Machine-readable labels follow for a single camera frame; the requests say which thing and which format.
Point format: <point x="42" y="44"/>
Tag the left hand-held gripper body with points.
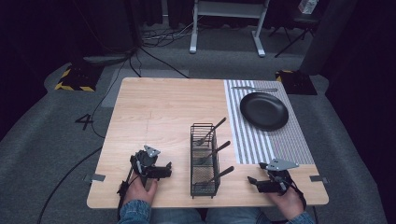
<point x="144" y="161"/>

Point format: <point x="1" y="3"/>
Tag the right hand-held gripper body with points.
<point x="277" y="177"/>

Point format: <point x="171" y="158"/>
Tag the person's left hand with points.
<point x="138" y="190"/>

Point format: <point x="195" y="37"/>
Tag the person's right hand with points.
<point x="289" y="203"/>

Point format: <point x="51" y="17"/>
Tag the grey striped placemat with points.
<point x="249" y="146"/>

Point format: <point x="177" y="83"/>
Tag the grey tape strip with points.
<point x="95" y="177"/>
<point x="318" y="179"/>

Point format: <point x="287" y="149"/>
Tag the silver table knife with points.
<point x="255" y="89"/>

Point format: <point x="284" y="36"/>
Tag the black folding stand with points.
<point x="303" y="23"/>

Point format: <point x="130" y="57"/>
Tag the white box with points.
<point x="307" y="6"/>

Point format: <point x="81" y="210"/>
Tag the black yellow-striped base plate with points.
<point x="79" y="79"/>
<point x="297" y="82"/>

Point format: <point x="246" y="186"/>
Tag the white metal desk frame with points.
<point x="229" y="9"/>

